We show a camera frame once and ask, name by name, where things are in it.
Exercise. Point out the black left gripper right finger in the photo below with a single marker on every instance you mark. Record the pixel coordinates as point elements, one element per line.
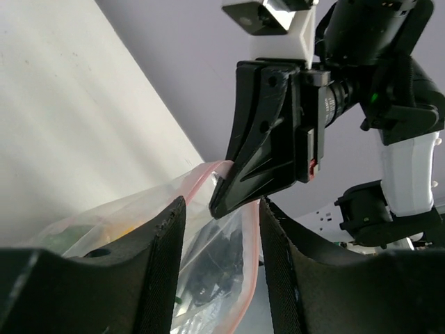
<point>315,286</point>

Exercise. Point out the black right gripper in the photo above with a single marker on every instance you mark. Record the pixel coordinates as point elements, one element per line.
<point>278,106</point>

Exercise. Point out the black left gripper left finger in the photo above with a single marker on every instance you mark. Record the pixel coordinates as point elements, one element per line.
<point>126,286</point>

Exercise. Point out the dark green toy cucumber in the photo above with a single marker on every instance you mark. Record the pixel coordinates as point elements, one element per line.
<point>61,242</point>

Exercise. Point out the clear pink zip top bag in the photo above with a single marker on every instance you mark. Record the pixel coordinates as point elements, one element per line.
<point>220,257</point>

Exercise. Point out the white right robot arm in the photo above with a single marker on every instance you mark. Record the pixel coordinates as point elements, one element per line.
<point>366,47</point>

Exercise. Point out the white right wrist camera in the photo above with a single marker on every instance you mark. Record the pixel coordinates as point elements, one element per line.
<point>283,30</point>

